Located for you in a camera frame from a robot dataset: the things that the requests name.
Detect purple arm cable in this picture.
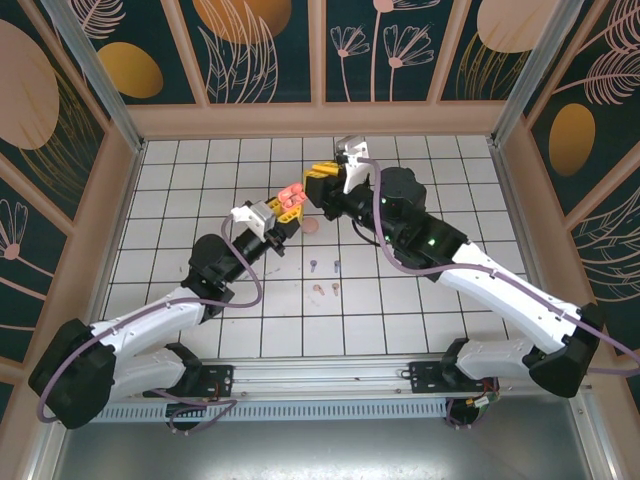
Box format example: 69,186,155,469
37,214,265,436
357,154,640,431

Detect aluminium frame post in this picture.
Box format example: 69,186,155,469
39,0,147,154
491,0,575,147

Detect grey slotted cable duct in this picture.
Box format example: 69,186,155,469
99,401,451,422

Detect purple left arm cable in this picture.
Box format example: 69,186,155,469
37,214,265,436

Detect aluminium mounting rail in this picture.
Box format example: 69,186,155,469
107,360,594,401

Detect brushed metal sheet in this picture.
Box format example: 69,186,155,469
49,418,601,480

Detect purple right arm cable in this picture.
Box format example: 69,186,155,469
357,154,640,431

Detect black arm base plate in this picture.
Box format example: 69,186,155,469
409,360,454,396
144,364,235,399

